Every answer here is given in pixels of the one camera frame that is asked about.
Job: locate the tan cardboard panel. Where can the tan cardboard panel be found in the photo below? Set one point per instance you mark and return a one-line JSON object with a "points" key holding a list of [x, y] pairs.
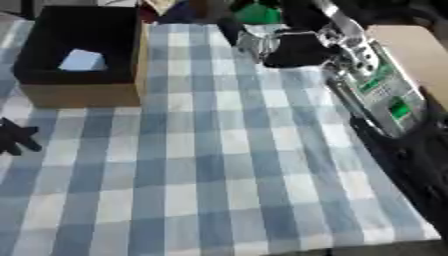
{"points": [[415, 56]]}

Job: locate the pale blue block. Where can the pale blue block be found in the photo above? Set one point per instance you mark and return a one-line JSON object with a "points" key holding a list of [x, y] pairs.
{"points": [[83, 60]]}

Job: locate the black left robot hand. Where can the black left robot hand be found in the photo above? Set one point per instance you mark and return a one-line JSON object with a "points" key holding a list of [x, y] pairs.
{"points": [[14, 136]]}

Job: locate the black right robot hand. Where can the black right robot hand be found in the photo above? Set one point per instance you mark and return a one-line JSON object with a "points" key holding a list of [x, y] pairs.
{"points": [[297, 46]]}

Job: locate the tan cardboard box black inside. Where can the tan cardboard box black inside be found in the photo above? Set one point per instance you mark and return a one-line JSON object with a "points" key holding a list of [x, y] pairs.
{"points": [[81, 56]]}

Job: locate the green object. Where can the green object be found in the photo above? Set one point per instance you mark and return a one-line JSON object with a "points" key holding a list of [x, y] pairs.
{"points": [[256, 12]]}

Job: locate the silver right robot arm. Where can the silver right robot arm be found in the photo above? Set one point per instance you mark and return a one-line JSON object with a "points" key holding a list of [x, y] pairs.
{"points": [[385, 100]]}

